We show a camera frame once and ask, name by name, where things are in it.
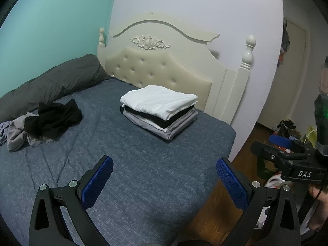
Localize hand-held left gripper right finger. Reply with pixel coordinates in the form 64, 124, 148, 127
216, 157, 301, 246

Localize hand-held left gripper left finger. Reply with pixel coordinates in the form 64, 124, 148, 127
29, 155, 114, 246

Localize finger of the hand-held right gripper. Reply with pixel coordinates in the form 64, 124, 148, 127
269, 134, 317, 157
251, 141, 291, 171

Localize white long-sleeve shirt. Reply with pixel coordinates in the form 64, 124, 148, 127
120, 85, 198, 120

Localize hanging clothes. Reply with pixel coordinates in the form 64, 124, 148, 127
277, 20, 291, 68

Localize person's right hand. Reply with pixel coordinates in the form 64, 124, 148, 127
307, 183, 328, 232

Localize dark clutter pile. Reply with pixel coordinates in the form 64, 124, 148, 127
276, 119, 300, 140

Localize white round object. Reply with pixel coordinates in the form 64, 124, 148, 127
264, 173, 284, 188

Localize yellow-green bag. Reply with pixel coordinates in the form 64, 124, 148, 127
304, 125, 319, 147

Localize black crumpled garment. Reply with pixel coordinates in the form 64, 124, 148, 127
24, 99, 83, 137

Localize black folded garment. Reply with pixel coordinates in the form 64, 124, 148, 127
120, 104, 198, 129

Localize grey white folded garment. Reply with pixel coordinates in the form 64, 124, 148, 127
122, 108, 198, 141

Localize grey sweater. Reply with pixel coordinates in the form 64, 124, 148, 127
7, 112, 60, 152

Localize purple-blue crumpled garment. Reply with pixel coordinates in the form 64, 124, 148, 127
0, 122, 11, 146

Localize dark grey rolled duvet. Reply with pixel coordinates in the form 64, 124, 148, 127
0, 54, 110, 121

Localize cream tufted headboard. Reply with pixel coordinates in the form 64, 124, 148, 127
97, 12, 239, 123

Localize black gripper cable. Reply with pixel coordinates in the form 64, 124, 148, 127
311, 182, 325, 201

